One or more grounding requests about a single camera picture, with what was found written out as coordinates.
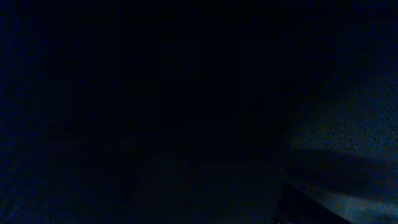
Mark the black t-shirt with logo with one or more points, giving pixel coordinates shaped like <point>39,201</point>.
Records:
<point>195,111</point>

